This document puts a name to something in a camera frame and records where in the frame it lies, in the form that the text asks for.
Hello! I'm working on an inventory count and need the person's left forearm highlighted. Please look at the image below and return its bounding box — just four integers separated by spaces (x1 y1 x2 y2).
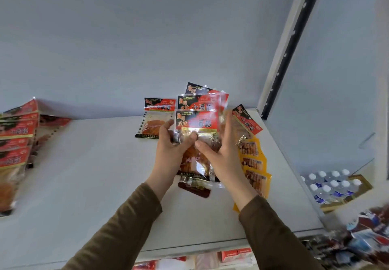
62 183 163 270

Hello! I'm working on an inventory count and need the black red noodle snack packet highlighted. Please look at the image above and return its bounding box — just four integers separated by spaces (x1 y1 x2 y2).
232 104 263 145
175 110 220 185
185 82 229 111
177 94 222 112
135 98 176 140

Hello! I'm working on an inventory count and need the hanging strip of black packets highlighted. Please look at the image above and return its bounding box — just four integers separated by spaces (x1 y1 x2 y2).
304 206 389 270

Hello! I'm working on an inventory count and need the orange clear snack packet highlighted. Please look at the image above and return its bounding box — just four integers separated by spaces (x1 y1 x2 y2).
233 168 272 213
240 154 267 172
237 138 262 158

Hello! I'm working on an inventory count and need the person's right forearm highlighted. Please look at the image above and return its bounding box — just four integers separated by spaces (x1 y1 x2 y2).
238 195 324 270

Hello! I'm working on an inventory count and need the person's left hand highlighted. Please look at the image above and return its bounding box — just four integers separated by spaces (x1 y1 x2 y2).
145 119 198 201

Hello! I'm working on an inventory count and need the pack of water bottles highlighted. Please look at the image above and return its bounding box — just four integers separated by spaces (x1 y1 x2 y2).
301 169 362 205

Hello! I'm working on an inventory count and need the pile of black red snacks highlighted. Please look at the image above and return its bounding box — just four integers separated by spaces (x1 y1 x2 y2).
0 98 72 217

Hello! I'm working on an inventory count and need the brown wooden crate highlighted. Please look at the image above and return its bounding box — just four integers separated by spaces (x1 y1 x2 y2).
319 174 374 214

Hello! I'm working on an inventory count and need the white metal shelf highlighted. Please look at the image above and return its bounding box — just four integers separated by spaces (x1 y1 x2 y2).
0 0 389 270

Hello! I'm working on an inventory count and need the row of dark red snacks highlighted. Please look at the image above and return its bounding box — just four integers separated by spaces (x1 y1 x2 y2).
132 256 188 270

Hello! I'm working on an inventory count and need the stack of maroon snacks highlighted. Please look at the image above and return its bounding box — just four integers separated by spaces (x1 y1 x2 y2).
177 177 212 199

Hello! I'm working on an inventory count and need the person's right hand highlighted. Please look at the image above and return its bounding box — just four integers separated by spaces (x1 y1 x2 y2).
194 112 259 212

